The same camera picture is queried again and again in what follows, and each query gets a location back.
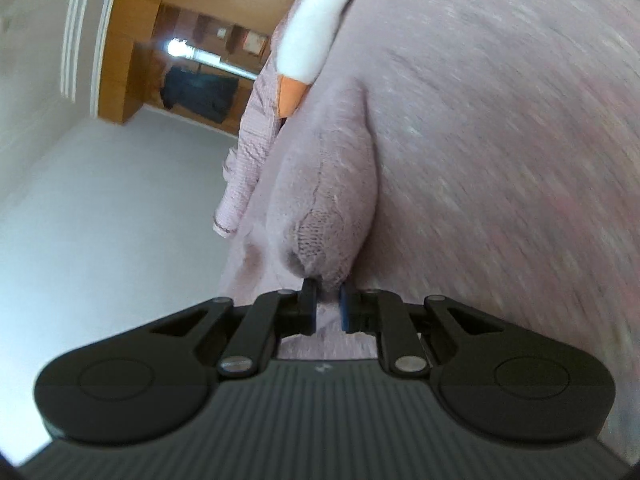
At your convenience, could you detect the white box on shelf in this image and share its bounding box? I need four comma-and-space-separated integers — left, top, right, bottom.
242, 30, 269, 58

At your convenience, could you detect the pink floral bed sheet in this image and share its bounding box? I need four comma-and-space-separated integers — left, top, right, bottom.
220, 0, 639, 463

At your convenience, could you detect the white goose plush toy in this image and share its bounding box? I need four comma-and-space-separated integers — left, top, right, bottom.
276, 0, 349, 118

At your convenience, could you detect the pink knitted cardigan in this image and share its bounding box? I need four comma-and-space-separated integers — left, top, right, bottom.
219, 78, 378, 360

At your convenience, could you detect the pink checkered blanket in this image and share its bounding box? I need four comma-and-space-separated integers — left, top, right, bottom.
213, 0, 302, 238

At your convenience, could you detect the dark hanging garment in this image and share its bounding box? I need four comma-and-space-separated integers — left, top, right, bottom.
160, 66, 239, 124

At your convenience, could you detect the wooden wardrobe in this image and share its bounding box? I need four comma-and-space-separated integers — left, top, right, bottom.
93, 0, 294, 134

